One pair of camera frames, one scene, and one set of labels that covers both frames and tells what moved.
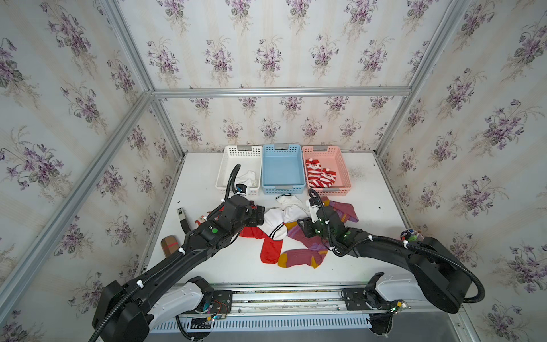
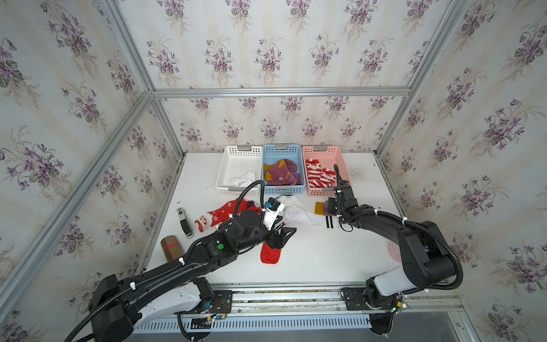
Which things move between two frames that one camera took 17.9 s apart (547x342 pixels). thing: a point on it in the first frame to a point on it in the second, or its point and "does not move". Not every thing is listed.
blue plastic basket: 283,169 does not move
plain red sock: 271,249 does not move
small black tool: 182,219 does not move
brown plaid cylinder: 169,244 does not move
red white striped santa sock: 314,169 does not move
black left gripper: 253,221 to 282,240
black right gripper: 307,226 to 329,207
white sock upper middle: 293,212 does not move
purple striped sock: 315,243 to 295,177
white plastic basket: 249,157 does not move
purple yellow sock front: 301,257 to 276,174
